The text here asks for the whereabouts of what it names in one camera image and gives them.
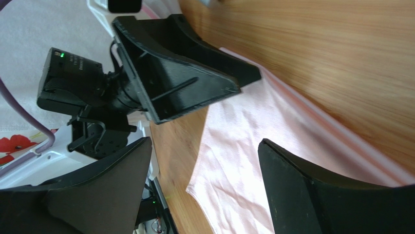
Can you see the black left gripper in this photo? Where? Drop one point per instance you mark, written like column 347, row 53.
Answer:
column 104, row 197

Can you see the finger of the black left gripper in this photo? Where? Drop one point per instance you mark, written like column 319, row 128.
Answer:
column 177, row 36

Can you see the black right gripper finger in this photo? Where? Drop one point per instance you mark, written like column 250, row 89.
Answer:
column 305, row 198

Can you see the pink cloth napkin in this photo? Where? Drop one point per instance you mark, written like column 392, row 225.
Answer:
column 227, row 180

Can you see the red floral white cloth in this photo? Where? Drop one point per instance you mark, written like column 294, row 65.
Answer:
column 14, row 144

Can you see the beige hanger with white cloth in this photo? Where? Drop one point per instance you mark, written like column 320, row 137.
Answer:
column 28, row 29

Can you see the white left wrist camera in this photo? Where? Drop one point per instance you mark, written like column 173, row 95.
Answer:
column 105, row 11

